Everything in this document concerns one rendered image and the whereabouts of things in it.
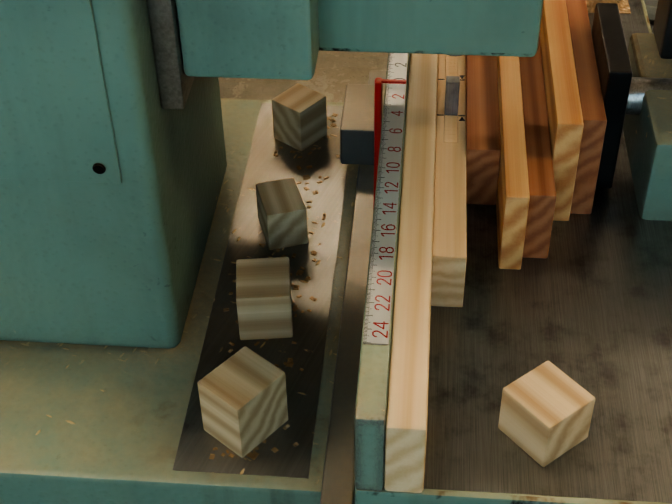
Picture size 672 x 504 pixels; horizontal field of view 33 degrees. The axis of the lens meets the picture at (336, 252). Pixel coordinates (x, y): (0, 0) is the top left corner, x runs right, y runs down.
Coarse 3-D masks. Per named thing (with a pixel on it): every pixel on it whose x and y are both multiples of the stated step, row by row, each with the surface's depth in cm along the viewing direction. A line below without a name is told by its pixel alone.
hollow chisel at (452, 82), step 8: (448, 80) 74; (456, 80) 74; (448, 88) 74; (456, 88) 74; (448, 96) 75; (456, 96) 75; (448, 104) 75; (456, 104) 75; (448, 112) 76; (456, 112) 76
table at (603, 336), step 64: (640, 0) 96; (576, 256) 71; (640, 256) 70; (448, 320) 66; (512, 320) 66; (576, 320) 66; (640, 320) 66; (448, 384) 62; (640, 384) 62; (448, 448) 59; (512, 448) 59; (576, 448) 59; (640, 448) 59
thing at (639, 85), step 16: (608, 16) 74; (592, 32) 77; (608, 32) 73; (608, 48) 71; (624, 48) 71; (608, 64) 70; (624, 64) 70; (608, 80) 70; (624, 80) 69; (640, 80) 74; (656, 80) 74; (608, 96) 70; (624, 96) 70; (640, 96) 74; (608, 112) 71; (624, 112) 71; (608, 128) 72; (608, 144) 73; (608, 160) 73; (608, 176) 74
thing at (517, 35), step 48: (336, 0) 68; (384, 0) 68; (432, 0) 67; (480, 0) 67; (528, 0) 67; (336, 48) 70; (384, 48) 70; (432, 48) 70; (480, 48) 69; (528, 48) 69
